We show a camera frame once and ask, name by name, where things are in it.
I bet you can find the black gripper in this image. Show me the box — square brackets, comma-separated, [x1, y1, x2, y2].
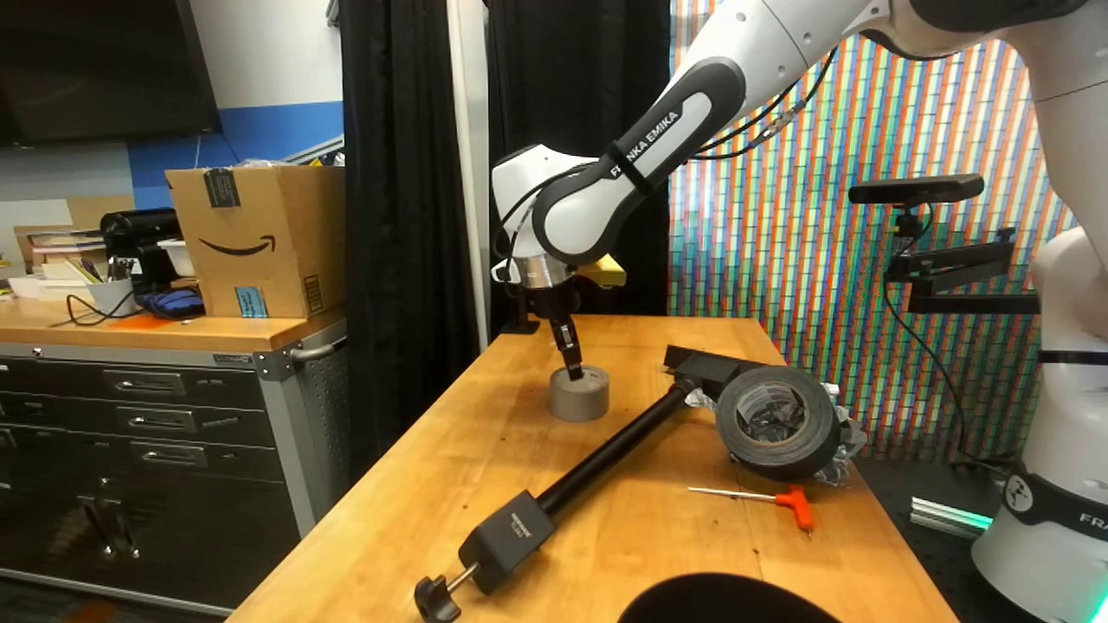
[515, 282, 590, 386]

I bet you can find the small grey tape roll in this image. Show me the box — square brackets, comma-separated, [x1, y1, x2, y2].
[548, 364, 614, 426]

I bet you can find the large black tape roll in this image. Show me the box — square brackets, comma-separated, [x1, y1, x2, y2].
[713, 364, 847, 486]

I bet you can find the white pole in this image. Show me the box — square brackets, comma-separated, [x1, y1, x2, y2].
[443, 0, 496, 353]

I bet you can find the black curtain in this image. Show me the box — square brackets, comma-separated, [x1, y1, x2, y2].
[331, 0, 486, 473]
[481, 0, 674, 339]

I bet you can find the colourful striped screen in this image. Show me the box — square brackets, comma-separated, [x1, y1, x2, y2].
[663, 0, 1085, 466]

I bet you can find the black round object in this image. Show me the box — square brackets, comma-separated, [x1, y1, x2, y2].
[614, 572, 846, 623]

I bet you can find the cardboard Amazon box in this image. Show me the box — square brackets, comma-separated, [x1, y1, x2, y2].
[163, 162, 351, 324]

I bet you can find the blue flat item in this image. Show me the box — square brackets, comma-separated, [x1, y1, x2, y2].
[142, 289, 212, 321]

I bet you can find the black tool cabinet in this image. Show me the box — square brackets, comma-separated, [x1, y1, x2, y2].
[0, 303, 354, 617]

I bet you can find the black desktop device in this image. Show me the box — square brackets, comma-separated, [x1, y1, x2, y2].
[96, 204, 208, 319]

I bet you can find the orange T-handle hex key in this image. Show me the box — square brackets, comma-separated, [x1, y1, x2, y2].
[687, 480, 822, 536]

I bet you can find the black camera cable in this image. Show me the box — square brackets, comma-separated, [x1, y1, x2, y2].
[878, 267, 1019, 477]

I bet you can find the black bar camera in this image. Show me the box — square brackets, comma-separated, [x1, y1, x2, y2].
[846, 172, 988, 213]

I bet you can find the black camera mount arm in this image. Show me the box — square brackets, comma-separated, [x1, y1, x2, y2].
[883, 204, 1044, 319]

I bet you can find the aluminium profile rail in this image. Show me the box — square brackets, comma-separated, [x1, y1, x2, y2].
[906, 496, 996, 539]

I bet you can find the black wall monitor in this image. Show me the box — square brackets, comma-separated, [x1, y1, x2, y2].
[0, 0, 225, 149]

